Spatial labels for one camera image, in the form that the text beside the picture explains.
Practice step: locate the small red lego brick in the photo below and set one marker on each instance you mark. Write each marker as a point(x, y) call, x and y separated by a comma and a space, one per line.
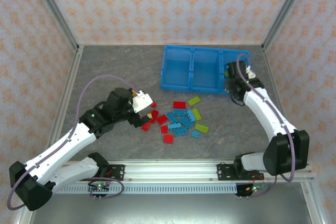
point(164, 129)
point(153, 105)

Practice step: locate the long red lego brick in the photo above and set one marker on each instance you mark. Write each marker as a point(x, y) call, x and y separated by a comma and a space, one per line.
point(179, 104)

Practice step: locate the long green lego brick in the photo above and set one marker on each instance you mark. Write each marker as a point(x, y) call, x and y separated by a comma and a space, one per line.
point(194, 100)
point(201, 128)

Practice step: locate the light blue lego brick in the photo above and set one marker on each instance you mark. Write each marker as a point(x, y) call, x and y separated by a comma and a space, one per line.
point(190, 115)

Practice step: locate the small blue lego brick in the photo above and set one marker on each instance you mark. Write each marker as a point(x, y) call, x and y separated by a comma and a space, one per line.
point(195, 133)

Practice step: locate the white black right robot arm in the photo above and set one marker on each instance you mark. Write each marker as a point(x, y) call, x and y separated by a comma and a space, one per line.
point(262, 113)

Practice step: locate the blue three-compartment plastic bin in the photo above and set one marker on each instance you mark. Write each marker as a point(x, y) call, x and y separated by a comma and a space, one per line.
point(204, 69)

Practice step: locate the circuit board with green light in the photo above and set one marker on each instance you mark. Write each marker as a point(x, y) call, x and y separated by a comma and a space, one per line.
point(248, 189)
point(99, 187)

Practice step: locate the aluminium side rail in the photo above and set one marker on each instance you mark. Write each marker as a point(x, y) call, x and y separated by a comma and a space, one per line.
point(272, 77)
point(71, 77)

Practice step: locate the wide aluminium base rail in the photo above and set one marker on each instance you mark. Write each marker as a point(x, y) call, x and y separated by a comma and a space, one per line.
point(170, 172)

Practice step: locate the aluminium frame post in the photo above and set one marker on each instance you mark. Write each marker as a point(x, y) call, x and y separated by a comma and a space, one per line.
point(287, 11)
point(52, 11)

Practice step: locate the slanted aluminium frame bar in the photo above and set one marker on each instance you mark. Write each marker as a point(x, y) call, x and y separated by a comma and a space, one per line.
point(22, 219)
point(319, 216)

